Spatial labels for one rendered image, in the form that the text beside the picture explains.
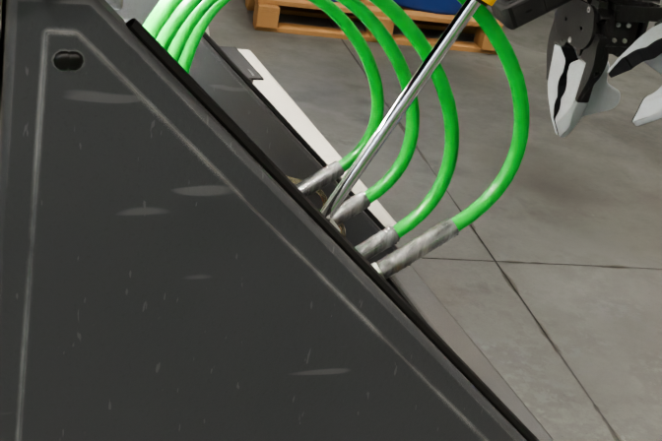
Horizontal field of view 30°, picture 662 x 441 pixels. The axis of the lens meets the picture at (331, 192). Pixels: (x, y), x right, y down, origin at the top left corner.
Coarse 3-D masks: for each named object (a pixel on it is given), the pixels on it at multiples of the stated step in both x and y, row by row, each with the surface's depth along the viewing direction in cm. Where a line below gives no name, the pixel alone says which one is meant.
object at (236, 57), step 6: (222, 48) 209; (228, 48) 210; (234, 48) 211; (228, 54) 207; (234, 54) 208; (240, 54) 208; (234, 60) 205; (240, 60) 205; (246, 60) 206; (240, 66) 202; (246, 66) 203; (252, 66) 203; (246, 72) 200; (252, 72) 200; (252, 78) 198; (258, 78) 198
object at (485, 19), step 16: (160, 0) 95; (176, 0) 94; (464, 0) 103; (160, 16) 95; (480, 16) 104; (496, 32) 105; (496, 48) 106; (512, 48) 106; (512, 64) 107; (512, 80) 108; (512, 96) 109; (528, 112) 109; (528, 128) 110; (512, 144) 111; (512, 160) 111; (496, 176) 112; (512, 176) 112; (496, 192) 112; (480, 208) 112; (464, 224) 112
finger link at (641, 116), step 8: (648, 96) 105; (656, 96) 104; (640, 104) 105; (648, 104) 104; (656, 104) 104; (640, 112) 105; (648, 112) 104; (656, 112) 104; (632, 120) 106; (640, 120) 105; (648, 120) 105
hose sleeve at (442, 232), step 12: (432, 228) 112; (444, 228) 112; (456, 228) 112; (420, 240) 112; (432, 240) 112; (444, 240) 112; (396, 252) 112; (408, 252) 112; (420, 252) 112; (384, 264) 111; (396, 264) 111; (408, 264) 112; (384, 276) 112
